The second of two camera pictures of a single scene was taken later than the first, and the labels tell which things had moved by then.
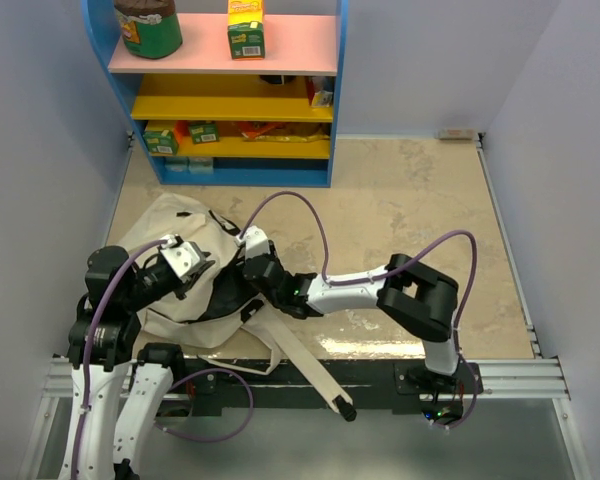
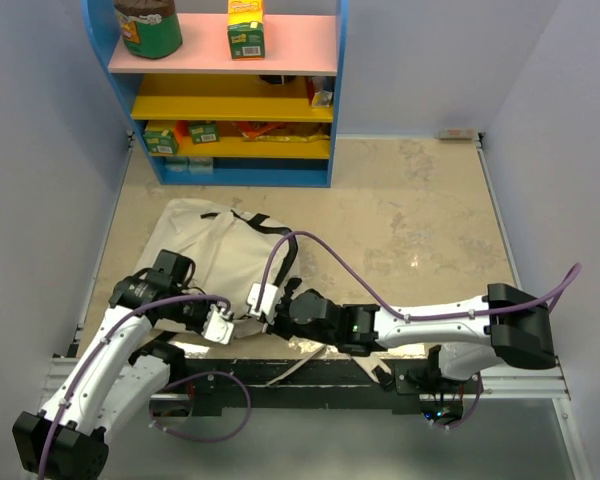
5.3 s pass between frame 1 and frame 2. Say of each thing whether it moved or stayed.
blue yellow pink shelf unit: stayed
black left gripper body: moved
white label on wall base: stayed
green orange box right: stayed
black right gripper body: moved
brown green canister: stayed
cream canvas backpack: moved
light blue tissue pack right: stayed
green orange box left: stayed
